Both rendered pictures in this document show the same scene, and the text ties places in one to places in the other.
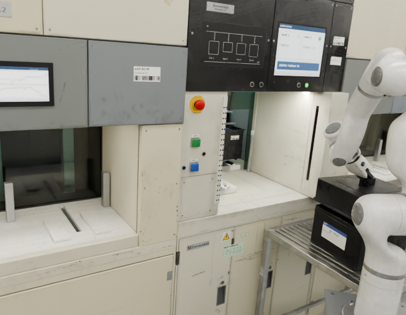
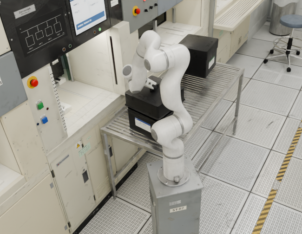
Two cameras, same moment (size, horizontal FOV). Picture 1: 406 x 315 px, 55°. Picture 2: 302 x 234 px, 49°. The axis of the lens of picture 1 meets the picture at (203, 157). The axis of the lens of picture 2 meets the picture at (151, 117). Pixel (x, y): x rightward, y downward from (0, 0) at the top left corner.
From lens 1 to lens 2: 70 cm
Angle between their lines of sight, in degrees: 29
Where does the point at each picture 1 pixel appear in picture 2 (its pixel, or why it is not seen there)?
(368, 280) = (167, 161)
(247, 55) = (54, 32)
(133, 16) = not seen: outside the picture
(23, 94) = not seen: outside the picture
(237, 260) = (88, 153)
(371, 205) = (160, 130)
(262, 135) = (75, 55)
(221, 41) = (33, 33)
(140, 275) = (34, 195)
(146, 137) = (7, 121)
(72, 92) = not seen: outside the picture
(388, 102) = (155, 9)
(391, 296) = (179, 165)
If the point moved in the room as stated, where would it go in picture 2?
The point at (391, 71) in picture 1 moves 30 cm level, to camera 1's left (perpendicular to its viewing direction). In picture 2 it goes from (154, 63) to (89, 80)
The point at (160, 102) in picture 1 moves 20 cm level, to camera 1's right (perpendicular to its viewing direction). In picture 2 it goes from (8, 95) to (49, 85)
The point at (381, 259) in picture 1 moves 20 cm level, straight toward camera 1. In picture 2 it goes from (171, 151) to (171, 179)
